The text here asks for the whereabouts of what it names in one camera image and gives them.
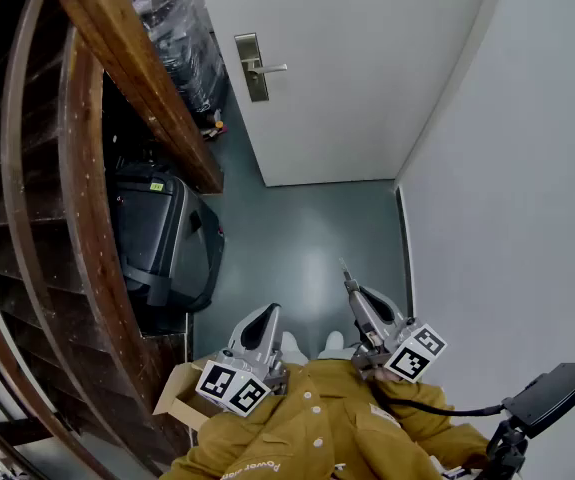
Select brown wooden stair beam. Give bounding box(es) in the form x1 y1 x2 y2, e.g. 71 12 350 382
49 0 225 195

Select small orange items on floor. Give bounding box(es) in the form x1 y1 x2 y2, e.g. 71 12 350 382
200 109 229 142

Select black stand clamp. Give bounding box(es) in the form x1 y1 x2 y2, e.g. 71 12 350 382
484 419 532 480

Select person's mustard yellow jacket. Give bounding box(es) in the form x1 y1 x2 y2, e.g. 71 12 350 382
159 358 492 480

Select black flat device on stand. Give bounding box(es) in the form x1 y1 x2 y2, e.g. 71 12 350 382
500 361 575 440

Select silver door lever handle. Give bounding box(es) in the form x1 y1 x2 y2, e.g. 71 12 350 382
245 62 289 76

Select white door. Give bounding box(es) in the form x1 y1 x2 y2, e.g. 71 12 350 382
192 0 497 188

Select person's white right shoe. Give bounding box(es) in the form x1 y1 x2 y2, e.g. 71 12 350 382
317 329 354 361

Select person's white left shoe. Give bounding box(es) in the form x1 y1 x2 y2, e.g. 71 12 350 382
279 331 313 366

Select large black suitcase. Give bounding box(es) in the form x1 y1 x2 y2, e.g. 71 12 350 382
109 163 227 315

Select person's white shoe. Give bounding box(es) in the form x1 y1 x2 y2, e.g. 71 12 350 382
317 329 354 361
279 331 313 366

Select plastic-wrapped black suitcases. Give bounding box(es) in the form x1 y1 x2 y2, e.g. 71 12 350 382
134 0 229 115

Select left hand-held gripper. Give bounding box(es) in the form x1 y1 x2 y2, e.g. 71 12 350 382
195 302 289 417

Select silver door lock plate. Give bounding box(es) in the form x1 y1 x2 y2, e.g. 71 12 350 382
233 32 271 103

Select dark wooden staircase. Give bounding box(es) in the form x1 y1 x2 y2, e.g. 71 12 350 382
0 0 193 480

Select brown cardboard box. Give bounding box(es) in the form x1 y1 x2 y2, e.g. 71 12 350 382
152 356 228 432

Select black cable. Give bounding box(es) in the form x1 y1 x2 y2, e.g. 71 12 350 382
374 381 507 418

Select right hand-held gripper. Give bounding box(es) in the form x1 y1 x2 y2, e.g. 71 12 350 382
342 277 448 385

